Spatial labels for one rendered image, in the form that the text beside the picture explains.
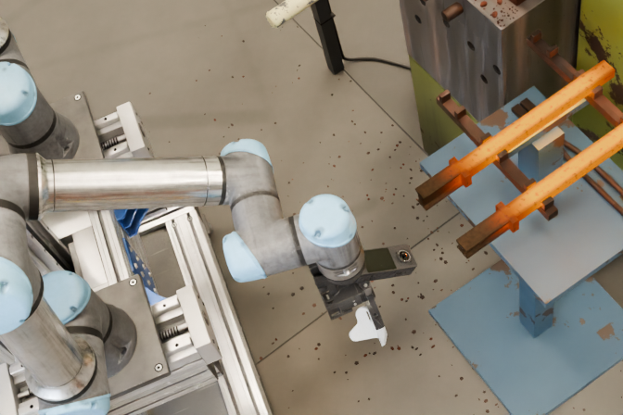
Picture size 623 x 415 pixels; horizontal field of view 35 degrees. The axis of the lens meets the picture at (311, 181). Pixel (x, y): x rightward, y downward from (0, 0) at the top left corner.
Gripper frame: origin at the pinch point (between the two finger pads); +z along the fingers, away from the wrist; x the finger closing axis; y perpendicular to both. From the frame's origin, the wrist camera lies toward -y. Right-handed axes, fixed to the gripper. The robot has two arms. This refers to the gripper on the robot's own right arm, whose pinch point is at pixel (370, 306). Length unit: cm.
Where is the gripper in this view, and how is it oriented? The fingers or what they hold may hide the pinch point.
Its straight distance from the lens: 172.3
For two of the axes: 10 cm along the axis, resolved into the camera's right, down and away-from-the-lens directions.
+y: -9.2, 3.9, -0.3
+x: 3.4, 7.8, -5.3
